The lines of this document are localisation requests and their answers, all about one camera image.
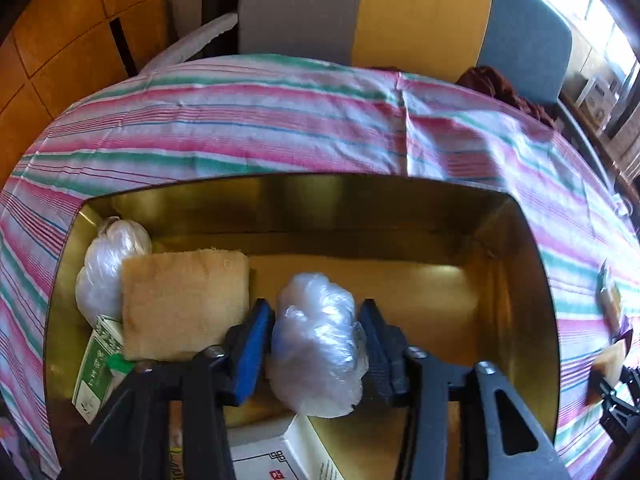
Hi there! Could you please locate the cluttered wooden desk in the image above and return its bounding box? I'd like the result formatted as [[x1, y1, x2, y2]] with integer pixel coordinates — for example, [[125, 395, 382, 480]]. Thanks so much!
[[560, 60, 640, 181]]

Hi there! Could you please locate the bright window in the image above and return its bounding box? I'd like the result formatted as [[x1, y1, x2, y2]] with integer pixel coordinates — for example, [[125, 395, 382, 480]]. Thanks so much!
[[525, 0, 640, 61]]

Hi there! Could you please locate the grey yellow blue chair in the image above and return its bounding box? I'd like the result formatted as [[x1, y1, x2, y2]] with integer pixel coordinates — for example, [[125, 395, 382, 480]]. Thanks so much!
[[145, 0, 573, 111]]

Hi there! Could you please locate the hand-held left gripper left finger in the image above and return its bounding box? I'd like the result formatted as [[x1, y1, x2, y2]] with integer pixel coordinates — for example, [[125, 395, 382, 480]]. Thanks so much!
[[60, 299, 276, 480]]

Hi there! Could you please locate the gold metal tin box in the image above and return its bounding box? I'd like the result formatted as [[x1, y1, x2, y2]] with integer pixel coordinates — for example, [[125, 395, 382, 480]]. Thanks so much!
[[42, 174, 561, 480]]

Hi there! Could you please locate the green and cream carton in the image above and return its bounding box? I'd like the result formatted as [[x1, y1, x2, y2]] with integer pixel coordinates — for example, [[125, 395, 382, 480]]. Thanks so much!
[[71, 314, 136, 421]]

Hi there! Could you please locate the white cardboard box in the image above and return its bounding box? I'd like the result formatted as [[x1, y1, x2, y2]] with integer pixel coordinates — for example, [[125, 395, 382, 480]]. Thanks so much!
[[227, 412, 346, 480]]

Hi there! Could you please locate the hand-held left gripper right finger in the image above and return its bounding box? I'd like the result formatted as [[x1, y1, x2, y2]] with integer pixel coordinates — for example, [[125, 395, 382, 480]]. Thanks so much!
[[361, 300, 571, 480]]

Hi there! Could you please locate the clear plastic bag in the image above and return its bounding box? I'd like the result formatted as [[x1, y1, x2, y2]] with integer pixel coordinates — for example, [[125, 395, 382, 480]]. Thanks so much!
[[265, 272, 370, 418]]

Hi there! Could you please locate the small yellow packet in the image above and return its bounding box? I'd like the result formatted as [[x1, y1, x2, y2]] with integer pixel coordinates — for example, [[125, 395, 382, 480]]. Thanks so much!
[[597, 260, 623, 333]]

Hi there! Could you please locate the knotted white plastic bag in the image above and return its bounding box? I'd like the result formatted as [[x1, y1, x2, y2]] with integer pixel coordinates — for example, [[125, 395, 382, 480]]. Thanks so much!
[[75, 216, 153, 328]]

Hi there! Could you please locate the dark red cloth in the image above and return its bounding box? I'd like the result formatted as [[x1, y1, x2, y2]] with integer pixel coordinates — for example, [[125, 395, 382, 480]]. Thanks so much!
[[456, 66, 556, 128]]

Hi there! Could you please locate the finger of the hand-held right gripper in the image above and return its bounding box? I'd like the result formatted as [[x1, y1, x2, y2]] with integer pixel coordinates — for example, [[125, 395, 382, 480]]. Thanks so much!
[[589, 366, 640, 441]]

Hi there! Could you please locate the pink green striped tablecloth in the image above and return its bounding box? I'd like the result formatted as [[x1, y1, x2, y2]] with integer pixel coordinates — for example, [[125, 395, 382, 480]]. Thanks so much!
[[0, 54, 640, 480]]

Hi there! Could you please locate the yellow sponge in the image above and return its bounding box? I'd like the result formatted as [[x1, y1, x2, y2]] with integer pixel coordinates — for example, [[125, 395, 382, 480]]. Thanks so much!
[[121, 246, 251, 362], [587, 342, 628, 406]]

